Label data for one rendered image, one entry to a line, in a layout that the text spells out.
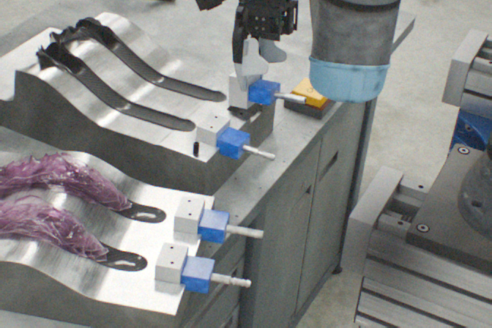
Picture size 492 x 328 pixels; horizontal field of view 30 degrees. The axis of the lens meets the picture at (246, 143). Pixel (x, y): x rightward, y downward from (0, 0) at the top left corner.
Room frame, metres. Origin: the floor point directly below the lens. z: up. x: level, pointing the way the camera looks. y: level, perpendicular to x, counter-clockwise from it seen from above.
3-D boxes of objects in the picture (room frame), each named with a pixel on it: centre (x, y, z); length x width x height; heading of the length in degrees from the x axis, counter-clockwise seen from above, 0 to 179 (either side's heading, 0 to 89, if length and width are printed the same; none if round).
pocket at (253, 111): (1.33, 0.01, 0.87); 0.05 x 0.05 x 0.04; 66
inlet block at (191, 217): (1.05, 0.03, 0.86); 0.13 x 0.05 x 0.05; 83
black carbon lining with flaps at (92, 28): (1.37, 0.22, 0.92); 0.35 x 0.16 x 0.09; 66
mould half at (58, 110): (1.38, 0.23, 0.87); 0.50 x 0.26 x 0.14; 66
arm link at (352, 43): (0.79, -0.09, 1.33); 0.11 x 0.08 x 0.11; 3
